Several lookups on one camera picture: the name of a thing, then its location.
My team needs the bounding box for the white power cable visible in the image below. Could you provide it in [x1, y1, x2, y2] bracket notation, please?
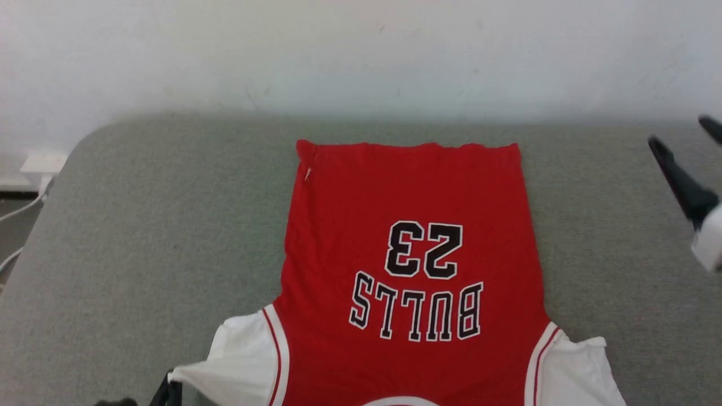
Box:
[0, 176, 55, 224]
[0, 245, 27, 275]

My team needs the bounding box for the grey fabric sofa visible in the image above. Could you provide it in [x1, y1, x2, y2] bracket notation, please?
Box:
[0, 113, 722, 406]

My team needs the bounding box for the red white basketball jersey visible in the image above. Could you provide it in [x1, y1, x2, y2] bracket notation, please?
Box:
[168, 139, 628, 406]

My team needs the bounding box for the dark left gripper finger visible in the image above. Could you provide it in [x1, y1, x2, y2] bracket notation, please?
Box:
[149, 369, 183, 406]

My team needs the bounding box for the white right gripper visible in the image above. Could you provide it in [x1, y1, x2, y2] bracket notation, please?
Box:
[648, 115, 722, 273]

